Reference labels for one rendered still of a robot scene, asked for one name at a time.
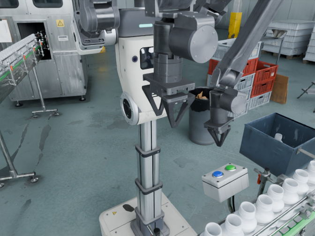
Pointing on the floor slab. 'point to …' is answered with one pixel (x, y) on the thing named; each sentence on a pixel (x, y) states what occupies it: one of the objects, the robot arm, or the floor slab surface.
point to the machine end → (57, 69)
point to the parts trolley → (269, 41)
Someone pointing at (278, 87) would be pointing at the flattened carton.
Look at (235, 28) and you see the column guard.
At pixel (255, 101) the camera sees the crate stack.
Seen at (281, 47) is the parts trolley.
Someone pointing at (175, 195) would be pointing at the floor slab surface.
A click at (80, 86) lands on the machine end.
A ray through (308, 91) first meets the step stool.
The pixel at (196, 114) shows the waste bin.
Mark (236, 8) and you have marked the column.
